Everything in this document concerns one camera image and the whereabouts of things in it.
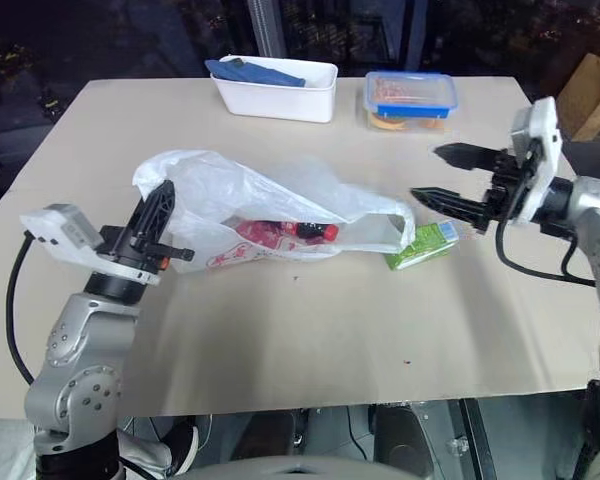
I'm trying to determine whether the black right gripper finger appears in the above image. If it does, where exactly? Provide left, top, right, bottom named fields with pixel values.
left=409, top=186, right=492, bottom=233
left=432, top=142, right=512, bottom=175

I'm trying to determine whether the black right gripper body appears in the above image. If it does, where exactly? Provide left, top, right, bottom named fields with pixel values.
left=474, top=139, right=541, bottom=234

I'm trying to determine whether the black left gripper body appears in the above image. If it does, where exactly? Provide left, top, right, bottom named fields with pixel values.
left=97, top=224, right=170, bottom=271

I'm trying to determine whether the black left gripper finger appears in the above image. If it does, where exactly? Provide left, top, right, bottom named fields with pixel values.
left=147, top=242, right=197, bottom=263
left=128, top=178, right=177, bottom=247

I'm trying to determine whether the white plastic bag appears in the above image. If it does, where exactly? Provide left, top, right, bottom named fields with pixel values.
left=131, top=148, right=417, bottom=275

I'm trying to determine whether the brown paper bag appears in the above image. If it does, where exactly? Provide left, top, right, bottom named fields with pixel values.
left=554, top=42, right=600, bottom=144

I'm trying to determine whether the green drink carton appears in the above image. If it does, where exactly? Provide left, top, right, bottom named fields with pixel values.
left=383, top=219, right=461, bottom=272

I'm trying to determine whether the red snack packet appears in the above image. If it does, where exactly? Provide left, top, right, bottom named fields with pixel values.
left=235, top=219, right=301, bottom=249

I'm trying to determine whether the clear container with blue lid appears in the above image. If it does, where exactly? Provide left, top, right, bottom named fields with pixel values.
left=363, top=70, right=458, bottom=134

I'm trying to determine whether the dark bottle with red cap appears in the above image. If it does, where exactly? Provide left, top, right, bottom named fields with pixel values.
left=296, top=222, right=339, bottom=242

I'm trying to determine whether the beige table cover board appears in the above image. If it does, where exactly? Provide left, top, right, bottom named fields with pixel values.
left=0, top=75, right=600, bottom=419

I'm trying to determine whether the white plastic bin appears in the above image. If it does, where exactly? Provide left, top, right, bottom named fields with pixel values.
left=209, top=54, right=339, bottom=124

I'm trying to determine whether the blue folded cloth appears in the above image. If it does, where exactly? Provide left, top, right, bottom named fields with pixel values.
left=203, top=57, right=307, bottom=90

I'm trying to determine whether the black and white sneaker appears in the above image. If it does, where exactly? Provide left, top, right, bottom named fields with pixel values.
left=152, top=419, right=201, bottom=474

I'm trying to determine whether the grey cloth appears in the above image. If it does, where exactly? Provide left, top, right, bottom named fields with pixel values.
left=0, top=418, right=39, bottom=480

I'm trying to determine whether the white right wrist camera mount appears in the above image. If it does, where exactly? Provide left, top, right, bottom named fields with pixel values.
left=508, top=96, right=562, bottom=226

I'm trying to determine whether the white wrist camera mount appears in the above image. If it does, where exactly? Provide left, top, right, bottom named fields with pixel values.
left=19, top=202, right=161, bottom=287
left=508, top=96, right=562, bottom=226

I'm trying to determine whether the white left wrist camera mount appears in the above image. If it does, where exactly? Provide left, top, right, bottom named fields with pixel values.
left=19, top=202, right=161, bottom=287

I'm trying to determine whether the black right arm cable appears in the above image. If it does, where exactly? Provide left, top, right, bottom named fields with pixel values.
left=494, top=222, right=597, bottom=289

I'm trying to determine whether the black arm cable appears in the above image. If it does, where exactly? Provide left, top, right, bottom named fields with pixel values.
left=5, top=234, right=37, bottom=386
left=494, top=222, right=597, bottom=289

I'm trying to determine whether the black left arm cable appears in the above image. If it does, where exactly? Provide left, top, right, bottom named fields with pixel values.
left=5, top=234, right=37, bottom=386

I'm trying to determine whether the black table frame bar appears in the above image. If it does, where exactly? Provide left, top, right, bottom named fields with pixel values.
left=457, top=397, right=499, bottom=480

